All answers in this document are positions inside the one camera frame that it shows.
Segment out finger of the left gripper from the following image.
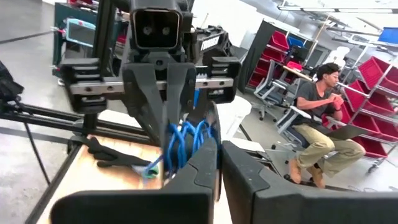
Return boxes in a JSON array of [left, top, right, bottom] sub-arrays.
[[123, 62, 167, 147], [167, 62, 197, 125]]

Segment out blue plastic bin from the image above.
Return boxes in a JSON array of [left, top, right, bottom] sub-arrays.
[[377, 26, 398, 45]]

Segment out black work glove green cuff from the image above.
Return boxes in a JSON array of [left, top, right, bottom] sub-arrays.
[[86, 136, 161, 180]]

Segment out blue cord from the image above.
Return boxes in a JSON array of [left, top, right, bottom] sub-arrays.
[[142, 119, 218, 180]]

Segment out wooden desk with red bin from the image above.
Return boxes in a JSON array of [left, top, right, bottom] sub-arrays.
[[281, 60, 318, 82]]

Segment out teal framed tablet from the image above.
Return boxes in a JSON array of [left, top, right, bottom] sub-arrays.
[[64, 17, 96, 49]]

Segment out dark green cart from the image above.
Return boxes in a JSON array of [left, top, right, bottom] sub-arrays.
[[52, 2, 100, 78]]

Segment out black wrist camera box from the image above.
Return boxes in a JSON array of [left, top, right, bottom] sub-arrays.
[[129, 0, 184, 52]]

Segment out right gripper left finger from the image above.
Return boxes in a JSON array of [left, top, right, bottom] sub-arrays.
[[51, 138, 218, 224]]

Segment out white trash bin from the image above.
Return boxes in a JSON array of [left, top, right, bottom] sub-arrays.
[[216, 95, 253, 142]]

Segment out shelf rack red blue bins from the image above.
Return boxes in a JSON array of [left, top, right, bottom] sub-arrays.
[[247, 29, 308, 91]]

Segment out black partition panel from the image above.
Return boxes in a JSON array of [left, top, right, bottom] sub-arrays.
[[238, 20, 277, 94]]

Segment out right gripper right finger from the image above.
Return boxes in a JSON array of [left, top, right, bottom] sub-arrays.
[[221, 140, 398, 224]]

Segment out person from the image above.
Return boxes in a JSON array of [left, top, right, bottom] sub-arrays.
[[287, 62, 367, 190]]

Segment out shelf rack with red bins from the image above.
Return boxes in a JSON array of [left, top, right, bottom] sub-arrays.
[[337, 55, 398, 174]]

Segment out dark laptop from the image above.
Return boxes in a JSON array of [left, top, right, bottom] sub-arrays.
[[323, 123, 373, 141]]

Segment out grey office chair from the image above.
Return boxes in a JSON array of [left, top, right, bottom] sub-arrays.
[[252, 58, 292, 123]]

